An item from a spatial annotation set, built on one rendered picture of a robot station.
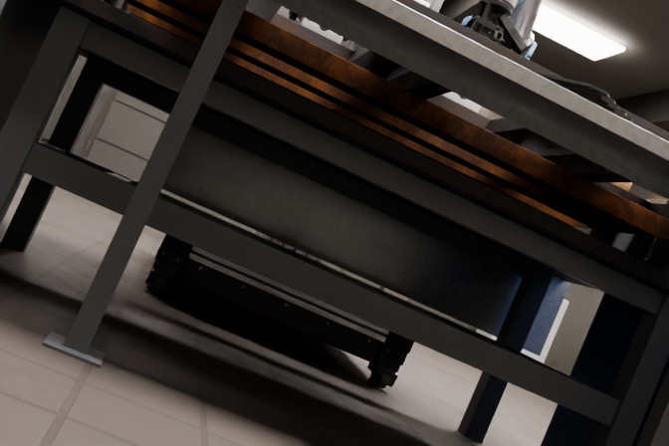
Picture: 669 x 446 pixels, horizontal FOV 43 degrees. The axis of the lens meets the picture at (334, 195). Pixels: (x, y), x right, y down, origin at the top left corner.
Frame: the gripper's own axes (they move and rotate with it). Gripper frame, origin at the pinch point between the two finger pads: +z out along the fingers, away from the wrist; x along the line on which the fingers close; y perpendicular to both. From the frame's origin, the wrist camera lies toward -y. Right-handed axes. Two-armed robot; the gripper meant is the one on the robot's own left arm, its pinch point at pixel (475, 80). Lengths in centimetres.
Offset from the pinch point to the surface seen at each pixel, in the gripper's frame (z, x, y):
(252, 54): 19, 2, 54
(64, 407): 88, 90, 60
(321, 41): 2.7, -27.3, 36.9
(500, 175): 19.6, 2.0, -15.5
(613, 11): -242, -490, -234
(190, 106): 42, 58, 61
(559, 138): 14.5, 43.2, -8.8
